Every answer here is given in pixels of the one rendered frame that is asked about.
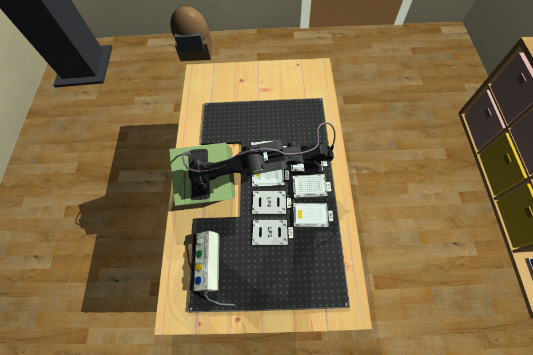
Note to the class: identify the white operator button panel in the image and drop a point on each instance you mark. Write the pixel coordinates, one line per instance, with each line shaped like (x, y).
(207, 264)

